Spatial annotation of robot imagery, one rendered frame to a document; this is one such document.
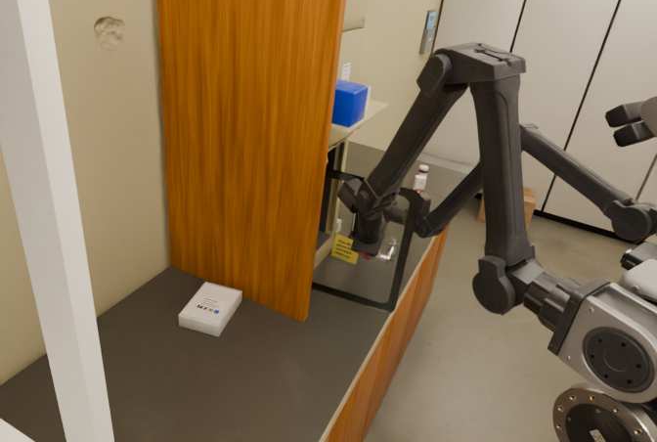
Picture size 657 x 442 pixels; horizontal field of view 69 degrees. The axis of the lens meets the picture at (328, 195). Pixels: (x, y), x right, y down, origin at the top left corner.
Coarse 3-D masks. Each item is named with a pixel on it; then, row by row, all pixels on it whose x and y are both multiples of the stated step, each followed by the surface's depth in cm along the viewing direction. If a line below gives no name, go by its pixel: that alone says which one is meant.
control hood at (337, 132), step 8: (376, 104) 141; (384, 104) 142; (368, 112) 133; (376, 112) 135; (360, 120) 126; (368, 120) 130; (336, 128) 118; (344, 128) 119; (352, 128) 120; (336, 136) 119; (344, 136) 118; (328, 144) 121
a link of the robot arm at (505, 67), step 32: (480, 64) 70; (512, 64) 71; (480, 96) 73; (512, 96) 72; (480, 128) 76; (512, 128) 73; (480, 160) 78; (512, 160) 74; (512, 192) 76; (512, 224) 77; (512, 256) 78; (480, 288) 82; (512, 288) 78
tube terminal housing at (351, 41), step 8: (344, 32) 126; (352, 32) 131; (360, 32) 136; (344, 40) 128; (352, 40) 133; (360, 40) 138; (344, 48) 129; (352, 48) 134; (360, 48) 140; (344, 56) 131; (352, 56) 136; (360, 56) 141; (352, 64) 138; (352, 72) 140; (352, 80) 142; (344, 144) 152; (336, 152) 155; (344, 152) 154; (336, 160) 158; (344, 160) 156; (336, 168) 160; (344, 168) 159
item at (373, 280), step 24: (336, 192) 127; (408, 192) 120; (336, 216) 130; (384, 216) 125; (408, 216) 123; (384, 240) 128; (408, 240) 126; (336, 264) 137; (360, 264) 134; (384, 264) 132; (312, 288) 144; (336, 288) 141; (360, 288) 138; (384, 288) 135
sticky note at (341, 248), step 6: (336, 234) 133; (336, 240) 133; (342, 240) 133; (348, 240) 132; (336, 246) 134; (342, 246) 134; (348, 246) 133; (336, 252) 135; (342, 252) 134; (348, 252) 134; (354, 252) 133; (342, 258) 135; (348, 258) 135; (354, 258) 134
